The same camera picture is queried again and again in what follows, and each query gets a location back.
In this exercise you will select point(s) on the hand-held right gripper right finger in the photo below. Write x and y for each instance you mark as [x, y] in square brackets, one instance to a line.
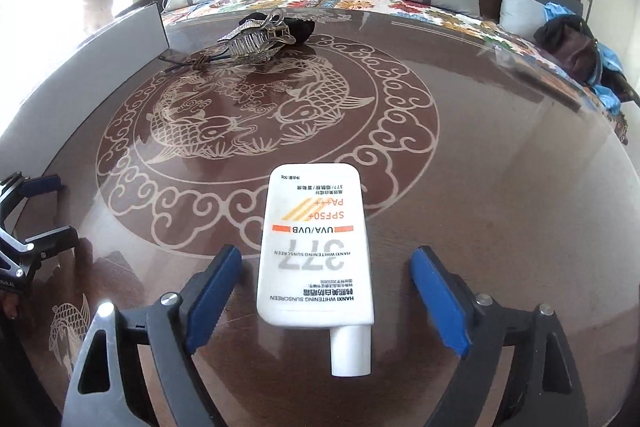
[440, 302]

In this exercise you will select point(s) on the clear hair claw clip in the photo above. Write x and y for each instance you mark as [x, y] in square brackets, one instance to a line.
[250, 42]

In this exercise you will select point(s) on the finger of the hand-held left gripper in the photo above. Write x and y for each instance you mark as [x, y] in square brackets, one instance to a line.
[52, 241]
[42, 185]

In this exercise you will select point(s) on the floral printed blanket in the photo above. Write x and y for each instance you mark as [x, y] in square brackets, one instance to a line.
[425, 9]

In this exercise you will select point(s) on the black cloth pouch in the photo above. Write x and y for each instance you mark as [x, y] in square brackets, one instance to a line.
[300, 31]

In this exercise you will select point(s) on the brown patterned wooden desktop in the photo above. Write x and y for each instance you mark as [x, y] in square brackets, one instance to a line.
[450, 182]

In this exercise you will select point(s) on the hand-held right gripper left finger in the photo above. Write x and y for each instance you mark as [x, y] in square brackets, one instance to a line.
[215, 297]

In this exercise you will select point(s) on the white sunscreen bottle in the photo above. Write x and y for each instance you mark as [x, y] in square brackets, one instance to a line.
[315, 257]

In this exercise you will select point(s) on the pile of dark clothes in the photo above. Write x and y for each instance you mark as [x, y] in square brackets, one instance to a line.
[570, 42]

